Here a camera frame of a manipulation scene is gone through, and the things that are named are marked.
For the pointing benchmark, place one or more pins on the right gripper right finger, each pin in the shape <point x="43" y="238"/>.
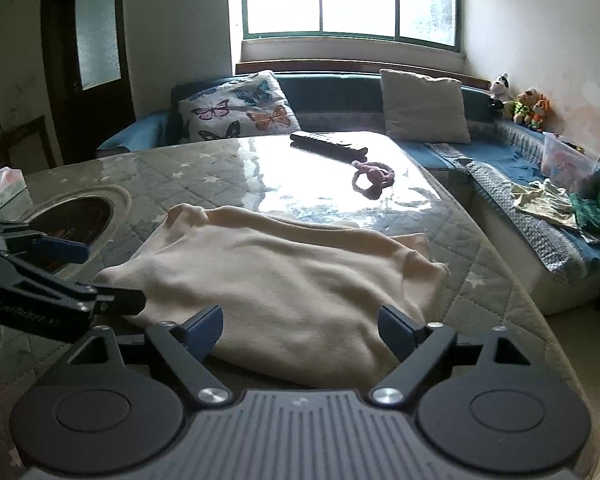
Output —
<point x="421" y="351"/>

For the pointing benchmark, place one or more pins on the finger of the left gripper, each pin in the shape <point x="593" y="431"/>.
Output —
<point x="107" y="302"/>
<point x="36" y="247"/>

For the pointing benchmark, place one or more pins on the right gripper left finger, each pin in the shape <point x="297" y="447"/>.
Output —
<point x="177" y="352"/>

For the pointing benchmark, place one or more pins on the cream beige garment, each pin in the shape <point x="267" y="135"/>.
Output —
<point x="300" y="300"/>

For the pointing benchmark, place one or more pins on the green patterned clothes pile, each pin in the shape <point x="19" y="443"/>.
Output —
<point x="544" y="200"/>

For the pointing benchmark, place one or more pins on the round induction cooktop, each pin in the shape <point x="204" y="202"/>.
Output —
<point x="91" y="216"/>

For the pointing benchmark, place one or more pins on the tissue box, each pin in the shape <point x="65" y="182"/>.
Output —
<point x="11" y="183"/>

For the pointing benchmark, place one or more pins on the blue sofa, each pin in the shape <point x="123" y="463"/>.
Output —
<point x="495" y="168"/>

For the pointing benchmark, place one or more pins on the black remote control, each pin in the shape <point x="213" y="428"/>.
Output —
<point x="322" y="145"/>

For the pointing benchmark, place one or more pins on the clear plastic storage box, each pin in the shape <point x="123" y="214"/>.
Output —
<point x="565" y="166"/>

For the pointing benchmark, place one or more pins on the beige plain pillow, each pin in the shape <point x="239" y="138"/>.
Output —
<point x="419" y="108"/>

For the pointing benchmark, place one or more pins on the butterfly print pillow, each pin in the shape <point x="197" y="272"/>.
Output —
<point x="252" y="105"/>

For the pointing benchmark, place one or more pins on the dark wooden door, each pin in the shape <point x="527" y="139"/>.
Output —
<point x="86" y="72"/>

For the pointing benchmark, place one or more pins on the green plush toy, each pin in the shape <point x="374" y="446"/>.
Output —
<point x="523" y="106"/>

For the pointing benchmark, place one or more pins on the orange tiger plush toy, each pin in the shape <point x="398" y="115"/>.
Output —
<point x="540" y="112"/>

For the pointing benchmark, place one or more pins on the cow plush toy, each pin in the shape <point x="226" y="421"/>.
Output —
<point x="501" y="101"/>

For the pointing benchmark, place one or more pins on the green framed window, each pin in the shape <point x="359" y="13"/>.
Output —
<point x="427" y="23"/>

